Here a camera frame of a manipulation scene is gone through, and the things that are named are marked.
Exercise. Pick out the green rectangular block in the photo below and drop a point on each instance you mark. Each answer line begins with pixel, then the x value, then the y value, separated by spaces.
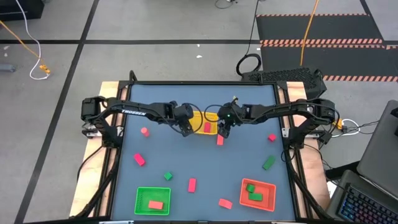
pixel 255 196
pixel 250 188

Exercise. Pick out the small red block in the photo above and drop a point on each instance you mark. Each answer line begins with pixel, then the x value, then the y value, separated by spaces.
pixel 145 131

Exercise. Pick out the wooden table side board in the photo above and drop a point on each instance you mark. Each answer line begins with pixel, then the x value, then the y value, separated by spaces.
pixel 317 174
pixel 90 174

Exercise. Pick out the yellow plastic basket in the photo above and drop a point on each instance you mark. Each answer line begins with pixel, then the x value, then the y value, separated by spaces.
pixel 199 127

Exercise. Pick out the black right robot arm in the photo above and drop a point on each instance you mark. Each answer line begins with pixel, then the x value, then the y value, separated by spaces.
pixel 280 109

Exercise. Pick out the green plastic basket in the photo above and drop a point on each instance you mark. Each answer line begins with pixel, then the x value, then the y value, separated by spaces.
pixel 143 196

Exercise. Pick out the grey object on floor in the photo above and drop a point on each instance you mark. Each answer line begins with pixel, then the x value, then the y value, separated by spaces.
pixel 7 68

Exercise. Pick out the black box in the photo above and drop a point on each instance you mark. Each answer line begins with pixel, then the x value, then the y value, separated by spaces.
pixel 18 9

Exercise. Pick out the laptop with lit keyboard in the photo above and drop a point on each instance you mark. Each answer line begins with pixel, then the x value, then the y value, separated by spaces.
pixel 363 208

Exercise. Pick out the red cube block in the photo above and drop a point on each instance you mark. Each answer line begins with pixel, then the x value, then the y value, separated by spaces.
pixel 272 137

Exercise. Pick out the orange-red plastic basket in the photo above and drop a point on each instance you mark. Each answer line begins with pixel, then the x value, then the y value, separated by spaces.
pixel 268 199

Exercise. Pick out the black perforated computer case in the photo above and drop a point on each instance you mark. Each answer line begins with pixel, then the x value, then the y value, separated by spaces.
pixel 280 76

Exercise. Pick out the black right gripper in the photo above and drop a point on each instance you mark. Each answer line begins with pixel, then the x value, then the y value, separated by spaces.
pixel 231 113

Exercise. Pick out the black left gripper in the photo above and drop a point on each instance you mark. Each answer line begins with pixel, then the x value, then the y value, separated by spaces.
pixel 183 112

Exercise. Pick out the black floor mat orange stripes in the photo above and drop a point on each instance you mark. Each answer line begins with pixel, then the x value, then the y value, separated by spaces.
pixel 326 28

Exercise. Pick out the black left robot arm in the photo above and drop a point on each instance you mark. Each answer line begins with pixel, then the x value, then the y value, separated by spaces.
pixel 133 112

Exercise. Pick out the small green cube block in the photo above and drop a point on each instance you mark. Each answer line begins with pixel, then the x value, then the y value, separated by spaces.
pixel 168 175

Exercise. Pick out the long green block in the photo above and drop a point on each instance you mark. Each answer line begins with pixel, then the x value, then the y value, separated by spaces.
pixel 269 162

